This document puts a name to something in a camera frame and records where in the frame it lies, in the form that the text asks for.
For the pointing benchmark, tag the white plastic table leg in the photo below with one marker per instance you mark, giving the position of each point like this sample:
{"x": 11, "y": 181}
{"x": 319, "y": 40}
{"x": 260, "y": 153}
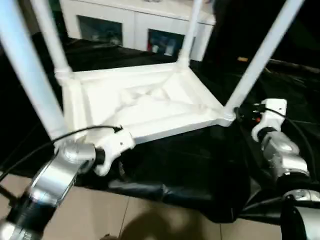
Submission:
{"x": 50, "y": 35}
{"x": 189, "y": 32}
{"x": 262, "y": 55}
{"x": 30, "y": 70}

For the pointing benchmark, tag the black work mat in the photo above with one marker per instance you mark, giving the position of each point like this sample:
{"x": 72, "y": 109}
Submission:
{"x": 200, "y": 165}

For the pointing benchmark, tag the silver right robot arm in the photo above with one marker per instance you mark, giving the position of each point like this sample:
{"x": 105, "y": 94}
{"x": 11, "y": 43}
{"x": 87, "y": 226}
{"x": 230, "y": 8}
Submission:
{"x": 287, "y": 165}

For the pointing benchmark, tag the small tan tag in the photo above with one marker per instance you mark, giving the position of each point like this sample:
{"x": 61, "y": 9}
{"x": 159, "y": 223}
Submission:
{"x": 242, "y": 59}

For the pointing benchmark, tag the white plastic table top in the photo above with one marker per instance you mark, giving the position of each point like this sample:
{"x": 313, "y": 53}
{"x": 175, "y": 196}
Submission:
{"x": 140, "y": 100}

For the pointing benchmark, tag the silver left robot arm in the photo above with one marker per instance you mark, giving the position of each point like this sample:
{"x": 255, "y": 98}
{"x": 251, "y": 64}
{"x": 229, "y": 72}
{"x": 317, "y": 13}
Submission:
{"x": 50, "y": 185}

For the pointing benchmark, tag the white glass-door cabinet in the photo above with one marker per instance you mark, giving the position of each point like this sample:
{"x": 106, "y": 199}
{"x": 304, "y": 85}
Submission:
{"x": 135, "y": 22}

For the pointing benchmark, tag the black work table leg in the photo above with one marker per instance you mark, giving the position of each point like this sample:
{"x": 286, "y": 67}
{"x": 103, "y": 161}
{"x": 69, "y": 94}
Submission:
{"x": 7, "y": 192}

